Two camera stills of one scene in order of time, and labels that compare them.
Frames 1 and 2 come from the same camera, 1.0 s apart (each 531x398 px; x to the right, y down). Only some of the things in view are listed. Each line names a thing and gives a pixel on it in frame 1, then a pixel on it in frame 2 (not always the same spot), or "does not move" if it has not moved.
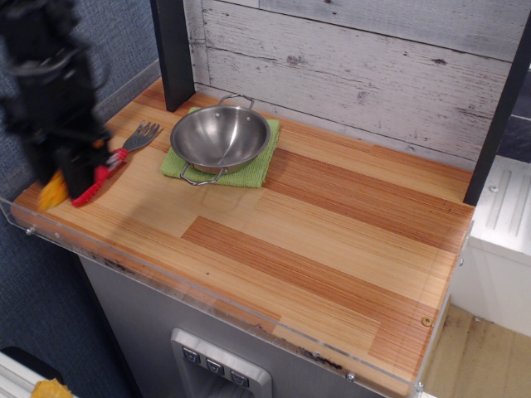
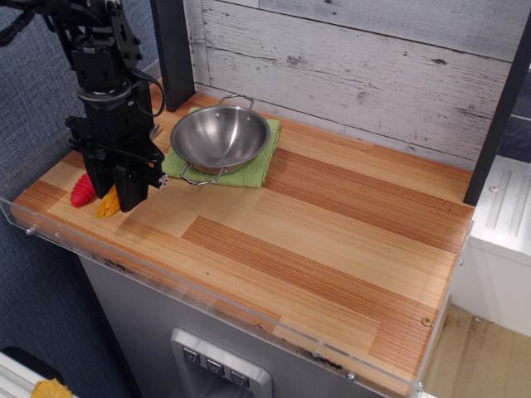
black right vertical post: [494, 133] does not move
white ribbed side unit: [494, 279] does not move
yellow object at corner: [51, 388] does not move
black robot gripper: [51, 104] → [119, 128]
